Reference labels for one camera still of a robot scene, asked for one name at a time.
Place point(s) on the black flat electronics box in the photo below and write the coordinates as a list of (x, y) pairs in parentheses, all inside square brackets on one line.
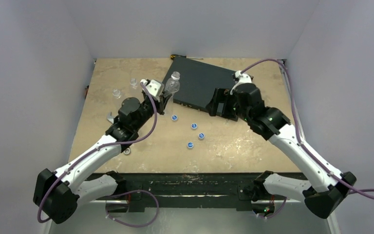
[(198, 82)]

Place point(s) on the clear plastic bottle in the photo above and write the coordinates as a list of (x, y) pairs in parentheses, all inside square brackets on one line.
[(116, 94), (172, 87), (133, 83)]

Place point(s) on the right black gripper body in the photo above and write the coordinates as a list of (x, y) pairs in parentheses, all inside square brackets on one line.
[(227, 103)]

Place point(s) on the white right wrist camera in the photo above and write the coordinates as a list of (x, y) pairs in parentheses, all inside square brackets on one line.
[(241, 77)]

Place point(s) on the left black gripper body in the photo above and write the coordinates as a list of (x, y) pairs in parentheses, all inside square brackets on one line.
[(148, 108)]

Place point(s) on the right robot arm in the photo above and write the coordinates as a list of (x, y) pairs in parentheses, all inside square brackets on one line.
[(325, 186)]

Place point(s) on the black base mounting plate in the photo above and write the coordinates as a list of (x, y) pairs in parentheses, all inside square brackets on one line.
[(199, 190)]

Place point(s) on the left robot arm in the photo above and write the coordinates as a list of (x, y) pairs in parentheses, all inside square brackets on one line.
[(60, 192)]

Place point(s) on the red handled adjustable wrench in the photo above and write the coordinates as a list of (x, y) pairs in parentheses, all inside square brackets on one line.
[(126, 149)]

